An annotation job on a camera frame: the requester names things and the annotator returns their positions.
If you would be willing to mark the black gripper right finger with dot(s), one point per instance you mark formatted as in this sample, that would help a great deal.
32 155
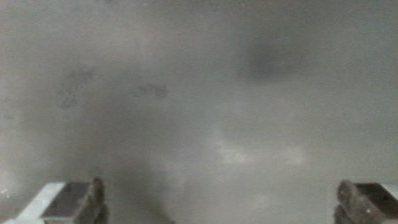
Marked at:
366 203

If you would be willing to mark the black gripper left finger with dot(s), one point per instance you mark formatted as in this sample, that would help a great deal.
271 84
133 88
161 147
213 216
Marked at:
65 204

